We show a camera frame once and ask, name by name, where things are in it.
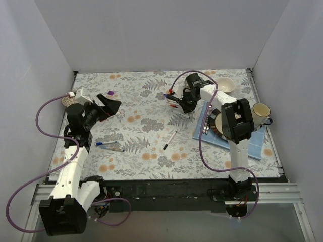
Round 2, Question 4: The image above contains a black capped marker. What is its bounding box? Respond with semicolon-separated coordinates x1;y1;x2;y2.
163;131;177;150

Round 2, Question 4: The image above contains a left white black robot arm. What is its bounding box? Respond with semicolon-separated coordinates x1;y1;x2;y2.
39;94;122;236

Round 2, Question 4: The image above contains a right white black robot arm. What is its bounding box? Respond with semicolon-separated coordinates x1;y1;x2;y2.
174;71;254;201

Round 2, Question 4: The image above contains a patterned bowl at left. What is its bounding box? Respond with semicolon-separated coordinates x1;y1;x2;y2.
61;97;77;107

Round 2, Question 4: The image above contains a blue capped marker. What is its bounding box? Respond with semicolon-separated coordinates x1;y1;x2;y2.
96;141;118;146

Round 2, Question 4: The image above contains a dark rimmed dinner plate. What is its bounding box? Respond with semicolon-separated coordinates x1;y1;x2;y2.
208;109;227;141

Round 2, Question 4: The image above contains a blue tipped uncapped marker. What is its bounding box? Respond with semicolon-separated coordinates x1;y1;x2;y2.
100;145;125;152

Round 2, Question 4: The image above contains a cream ceramic bowl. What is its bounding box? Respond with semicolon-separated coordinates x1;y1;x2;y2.
216;77;236;93

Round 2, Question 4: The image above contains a metal knife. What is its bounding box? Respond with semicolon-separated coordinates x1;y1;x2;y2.
254;124;263;132

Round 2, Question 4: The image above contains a blue checked cloth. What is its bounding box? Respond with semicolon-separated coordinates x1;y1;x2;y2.
193;101;266;160

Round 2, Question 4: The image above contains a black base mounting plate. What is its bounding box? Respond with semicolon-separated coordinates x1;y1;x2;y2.
103;178;256;213

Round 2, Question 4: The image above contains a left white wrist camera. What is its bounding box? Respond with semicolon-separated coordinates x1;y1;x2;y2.
68;87;93;105

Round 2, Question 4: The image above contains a cream mug dark handle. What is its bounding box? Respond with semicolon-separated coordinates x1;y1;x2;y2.
251;103;273;126

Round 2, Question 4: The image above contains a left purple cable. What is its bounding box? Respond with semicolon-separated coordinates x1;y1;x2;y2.
5;93;132;232

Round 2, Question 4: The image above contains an aluminium frame rail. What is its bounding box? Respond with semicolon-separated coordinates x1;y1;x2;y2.
31;183;303;205

